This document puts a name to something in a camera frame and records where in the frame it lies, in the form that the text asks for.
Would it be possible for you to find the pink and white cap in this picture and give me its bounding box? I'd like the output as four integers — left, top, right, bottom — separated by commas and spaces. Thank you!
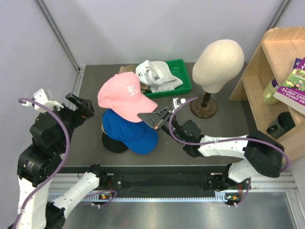
97, 72, 158, 123

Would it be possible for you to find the black cap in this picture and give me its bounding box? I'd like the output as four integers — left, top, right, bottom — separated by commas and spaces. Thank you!
102, 133, 128, 154

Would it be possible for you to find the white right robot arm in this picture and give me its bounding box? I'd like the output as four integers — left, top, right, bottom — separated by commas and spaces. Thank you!
137, 108, 284, 191

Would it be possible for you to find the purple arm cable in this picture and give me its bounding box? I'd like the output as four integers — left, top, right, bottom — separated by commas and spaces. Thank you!
13, 97, 118, 229
168, 96, 291, 207

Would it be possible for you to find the wooden shelf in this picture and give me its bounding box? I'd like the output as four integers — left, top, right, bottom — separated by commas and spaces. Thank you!
229, 26, 305, 165

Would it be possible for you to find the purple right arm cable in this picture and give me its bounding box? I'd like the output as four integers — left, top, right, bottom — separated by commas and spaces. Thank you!
168, 96, 291, 207

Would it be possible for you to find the cream mannequin head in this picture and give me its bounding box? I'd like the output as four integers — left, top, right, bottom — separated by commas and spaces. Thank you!
192, 39, 244, 94

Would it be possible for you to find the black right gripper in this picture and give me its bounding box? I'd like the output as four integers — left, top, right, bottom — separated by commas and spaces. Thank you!
139, 107, 186, 145

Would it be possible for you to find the yellow mug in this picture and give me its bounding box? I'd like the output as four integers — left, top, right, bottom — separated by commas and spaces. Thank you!
262, 78, 279, 105

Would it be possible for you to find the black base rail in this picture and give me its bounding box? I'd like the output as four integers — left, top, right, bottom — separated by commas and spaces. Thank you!
53, 166, 282, 198

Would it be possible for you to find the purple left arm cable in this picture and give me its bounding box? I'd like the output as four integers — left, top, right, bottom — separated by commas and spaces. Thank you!
13, 97, 118, 229

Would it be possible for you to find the dark wooden stand base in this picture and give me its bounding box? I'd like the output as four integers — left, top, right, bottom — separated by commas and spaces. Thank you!
190, 93, 218, 118

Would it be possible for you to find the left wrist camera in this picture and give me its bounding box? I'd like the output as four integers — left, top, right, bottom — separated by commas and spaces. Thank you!
33, 88, 64, 111

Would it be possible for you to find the white grey cap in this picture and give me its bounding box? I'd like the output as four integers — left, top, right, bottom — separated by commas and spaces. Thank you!
135, 60, 182, 93

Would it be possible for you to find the purple paperback book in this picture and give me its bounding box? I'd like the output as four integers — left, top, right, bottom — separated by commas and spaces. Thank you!
274, 58, 305, 115

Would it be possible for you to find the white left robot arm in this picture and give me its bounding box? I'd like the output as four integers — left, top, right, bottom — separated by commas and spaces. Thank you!
10, 93, 108, 229

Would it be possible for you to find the blue cap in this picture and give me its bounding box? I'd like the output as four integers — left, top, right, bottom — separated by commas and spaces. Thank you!
102, 109, 159, 155

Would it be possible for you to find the dark green mug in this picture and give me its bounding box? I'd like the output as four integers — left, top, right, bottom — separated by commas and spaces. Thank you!
266, 112, 295, 139

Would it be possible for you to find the green plastic tray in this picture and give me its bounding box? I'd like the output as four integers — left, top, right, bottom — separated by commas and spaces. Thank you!
144, 59, 192, 99

